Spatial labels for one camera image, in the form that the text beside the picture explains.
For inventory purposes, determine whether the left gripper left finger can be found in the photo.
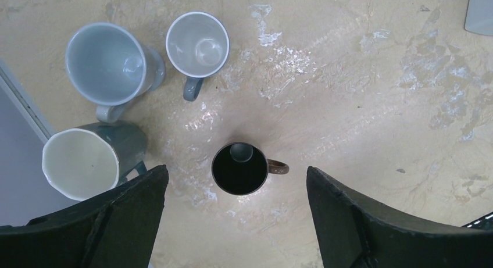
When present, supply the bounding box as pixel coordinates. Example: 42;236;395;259
1;165;169;267

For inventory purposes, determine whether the aluminium frame rail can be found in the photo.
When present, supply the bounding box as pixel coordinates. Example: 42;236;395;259
1;59;55;143

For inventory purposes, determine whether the grey blue small mug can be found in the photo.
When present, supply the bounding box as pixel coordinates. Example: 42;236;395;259
165;11;230;102

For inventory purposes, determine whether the teal cream mug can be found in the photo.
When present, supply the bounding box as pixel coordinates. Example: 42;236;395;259
42;120;148;201

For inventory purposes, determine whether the light blue large mug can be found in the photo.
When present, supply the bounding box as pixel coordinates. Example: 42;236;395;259
65;22;166;123

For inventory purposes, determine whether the brown dark mug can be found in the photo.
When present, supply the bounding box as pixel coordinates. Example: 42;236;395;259
211;142;290;195

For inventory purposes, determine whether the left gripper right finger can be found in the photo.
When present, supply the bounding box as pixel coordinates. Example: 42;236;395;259
306;166;492;267

